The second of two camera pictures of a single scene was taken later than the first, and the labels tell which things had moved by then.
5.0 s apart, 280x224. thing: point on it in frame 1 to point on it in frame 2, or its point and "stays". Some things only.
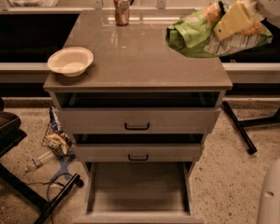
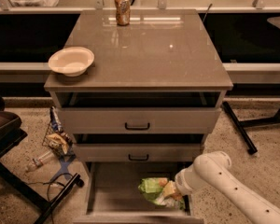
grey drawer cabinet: (138, 117) stays
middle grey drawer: (137, 152) stays
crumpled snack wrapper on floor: (55, 138) stays
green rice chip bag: (191, 35) to (152, 188)
